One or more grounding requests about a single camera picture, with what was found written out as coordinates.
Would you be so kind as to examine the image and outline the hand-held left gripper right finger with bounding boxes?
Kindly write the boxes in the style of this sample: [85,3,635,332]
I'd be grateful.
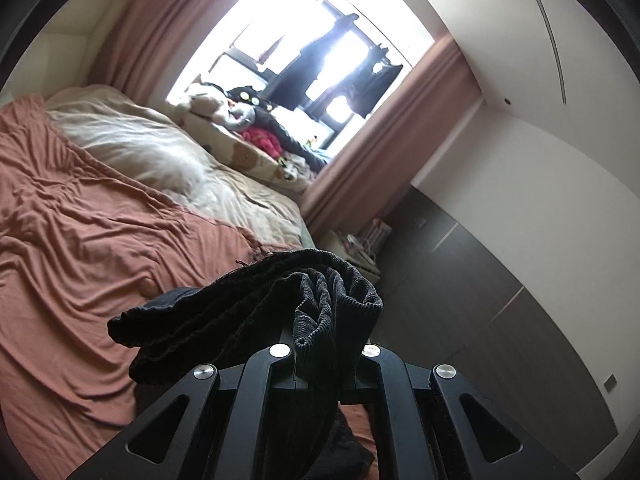
[340,344,582,480]

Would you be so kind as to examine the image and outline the printed window seat cushion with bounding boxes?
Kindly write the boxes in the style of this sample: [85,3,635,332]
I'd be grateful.
[175,104,322,194]

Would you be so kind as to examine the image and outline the window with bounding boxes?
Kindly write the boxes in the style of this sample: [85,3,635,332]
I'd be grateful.
[165,0,452,152]

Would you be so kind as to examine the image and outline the white nightstand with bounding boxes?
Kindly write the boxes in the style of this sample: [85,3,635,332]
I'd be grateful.
[319,229,384,275]

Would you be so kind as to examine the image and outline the red cloth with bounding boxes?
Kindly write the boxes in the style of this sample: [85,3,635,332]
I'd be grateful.
[239,126,284,159]

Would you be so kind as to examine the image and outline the black cloth pile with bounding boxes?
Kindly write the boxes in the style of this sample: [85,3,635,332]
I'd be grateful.
[225,85,332,167]

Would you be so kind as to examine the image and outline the dark wardrobe panels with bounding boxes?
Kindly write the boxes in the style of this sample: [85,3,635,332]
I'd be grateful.
[369,184,627,472]

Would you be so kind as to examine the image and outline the long dark hanging garment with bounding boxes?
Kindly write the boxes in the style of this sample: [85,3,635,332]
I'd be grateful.
[269,12,359,111]

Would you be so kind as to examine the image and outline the beige plush toy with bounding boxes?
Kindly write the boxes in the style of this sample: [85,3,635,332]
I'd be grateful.
[186,81,257,132]

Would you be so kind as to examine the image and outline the black corduroy pants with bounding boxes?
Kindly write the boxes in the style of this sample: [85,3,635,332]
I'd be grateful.
[107,248,384,480]

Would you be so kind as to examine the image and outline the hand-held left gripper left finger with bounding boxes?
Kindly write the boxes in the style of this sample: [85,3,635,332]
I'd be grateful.
[65,344,302,480]

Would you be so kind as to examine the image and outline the brown blanket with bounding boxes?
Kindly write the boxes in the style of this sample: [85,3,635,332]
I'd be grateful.
[0,92,376,467]

